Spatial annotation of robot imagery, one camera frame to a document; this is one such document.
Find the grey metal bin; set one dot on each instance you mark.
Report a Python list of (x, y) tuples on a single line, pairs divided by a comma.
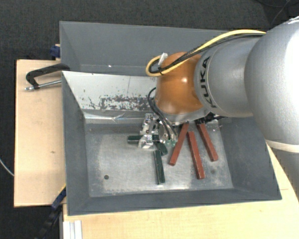
[(119, 168)]

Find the pale wood board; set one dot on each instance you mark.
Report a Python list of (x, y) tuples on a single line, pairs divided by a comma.
[(37, 133)]

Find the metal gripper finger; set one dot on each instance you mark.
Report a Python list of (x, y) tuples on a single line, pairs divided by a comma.
[(146, 142), (148, 124)]

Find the red-brown flat block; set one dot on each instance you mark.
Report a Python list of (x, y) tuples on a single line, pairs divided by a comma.
[(179, 146), (196, 155), (208, 143)]

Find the dark green flat block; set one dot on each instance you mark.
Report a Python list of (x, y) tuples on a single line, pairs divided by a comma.
[(159, 168), (134, 140)]

